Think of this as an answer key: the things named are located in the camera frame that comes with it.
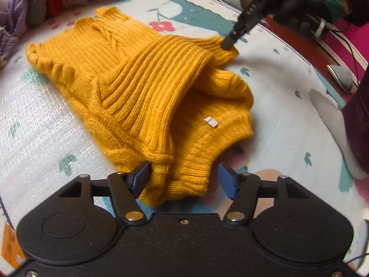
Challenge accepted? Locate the lavender top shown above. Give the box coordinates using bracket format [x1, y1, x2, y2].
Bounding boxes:
[7, 0, 35, 38]

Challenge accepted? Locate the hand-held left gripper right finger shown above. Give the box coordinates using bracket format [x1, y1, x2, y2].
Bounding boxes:
[217, 164, 311, 226]

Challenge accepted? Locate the magenta printed cloth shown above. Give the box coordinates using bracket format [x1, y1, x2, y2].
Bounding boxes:
[321, 20, 369, 72]

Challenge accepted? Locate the printed foam play mat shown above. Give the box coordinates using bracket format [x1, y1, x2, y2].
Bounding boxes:
[0, 0, 369, 277]

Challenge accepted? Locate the yellow knit sweater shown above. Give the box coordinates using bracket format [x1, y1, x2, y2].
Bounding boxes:
[27, 6, 255, 207]

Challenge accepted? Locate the grey slipper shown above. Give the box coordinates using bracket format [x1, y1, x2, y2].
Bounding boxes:
[215, 0, 251, 10]
[327, 64, 354, 93]

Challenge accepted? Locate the black cable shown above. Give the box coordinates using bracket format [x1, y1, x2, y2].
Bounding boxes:
[329, 23, 361, 87]

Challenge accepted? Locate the person's right hand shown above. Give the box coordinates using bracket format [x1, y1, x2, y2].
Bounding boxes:
[272, 0, 335, 36]

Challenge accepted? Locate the person's leg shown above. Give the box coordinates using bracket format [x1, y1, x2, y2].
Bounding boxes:
[342, 69, 369, 174]

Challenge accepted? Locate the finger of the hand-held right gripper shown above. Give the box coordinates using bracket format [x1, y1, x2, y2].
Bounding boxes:
[220, 0, 289, 49]

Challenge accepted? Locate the grey green garment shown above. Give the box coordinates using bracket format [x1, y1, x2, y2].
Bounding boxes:
[27, 0, 55, 26]

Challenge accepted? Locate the person's grey socked foot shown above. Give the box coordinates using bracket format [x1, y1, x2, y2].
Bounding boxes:
[309, 89, 368, 180]

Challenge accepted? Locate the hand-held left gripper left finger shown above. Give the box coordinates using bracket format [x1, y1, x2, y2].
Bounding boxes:
[59, 162, 152, 225]

